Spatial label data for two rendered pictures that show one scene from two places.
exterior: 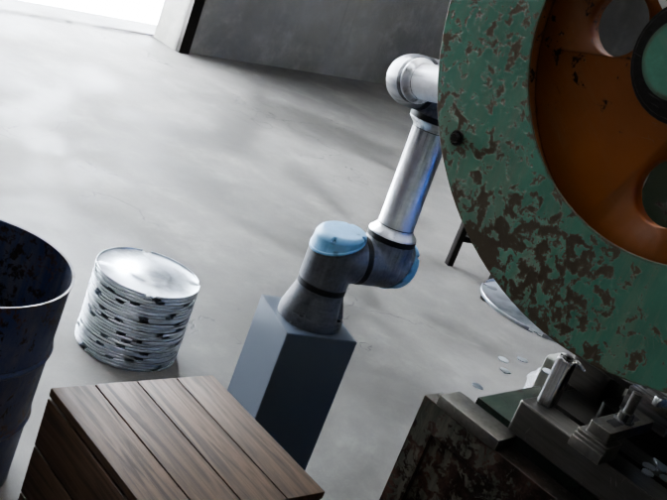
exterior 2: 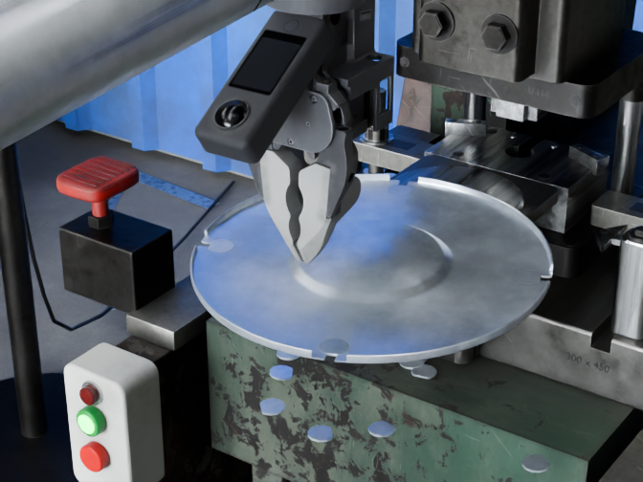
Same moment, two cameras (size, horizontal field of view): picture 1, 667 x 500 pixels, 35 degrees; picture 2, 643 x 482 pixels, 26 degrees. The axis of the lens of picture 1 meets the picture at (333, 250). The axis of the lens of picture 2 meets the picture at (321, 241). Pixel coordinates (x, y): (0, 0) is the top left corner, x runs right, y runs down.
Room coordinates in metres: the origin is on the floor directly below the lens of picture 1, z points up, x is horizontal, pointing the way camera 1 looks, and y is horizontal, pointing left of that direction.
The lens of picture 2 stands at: (2.00, 0.55, 1.31)
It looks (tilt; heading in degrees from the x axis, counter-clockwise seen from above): 27 degrees down; 265
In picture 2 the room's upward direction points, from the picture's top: straight up
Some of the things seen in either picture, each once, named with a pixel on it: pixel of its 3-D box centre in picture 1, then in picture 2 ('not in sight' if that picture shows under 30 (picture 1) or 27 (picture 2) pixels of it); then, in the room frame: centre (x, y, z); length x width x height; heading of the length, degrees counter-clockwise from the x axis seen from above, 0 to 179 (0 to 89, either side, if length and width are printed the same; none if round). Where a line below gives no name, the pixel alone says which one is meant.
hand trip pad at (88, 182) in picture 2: not in sight; (99, 207); (2.11, -0.67, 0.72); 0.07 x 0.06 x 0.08; 50
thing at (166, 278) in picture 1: (148, 273); not in sight; (2.64, 0.45, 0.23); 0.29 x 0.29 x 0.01
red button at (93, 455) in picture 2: not in sight; (94, 456); (2.12, -0.52, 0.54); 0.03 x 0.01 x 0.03; 140
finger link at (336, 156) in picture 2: not in sight; (324, 157); (1.92, -0.35, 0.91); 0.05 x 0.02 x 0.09; 140
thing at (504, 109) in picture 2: not in sight; (518, 95); (1.71, -0.63, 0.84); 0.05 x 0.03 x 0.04; 140
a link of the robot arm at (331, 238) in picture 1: (335, 254); not in sight; (2.23, -0.01, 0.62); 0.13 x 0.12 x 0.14; 125
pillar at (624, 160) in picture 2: not in sight; (629, 125); (1.60, -0.64, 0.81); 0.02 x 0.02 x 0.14
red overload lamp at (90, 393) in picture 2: not in sight; (89, 394); (2.12, -0.52, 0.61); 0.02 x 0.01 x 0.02; 140
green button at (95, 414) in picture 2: not in sight; (91, 421); (2.12, -0.52, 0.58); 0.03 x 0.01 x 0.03; 140
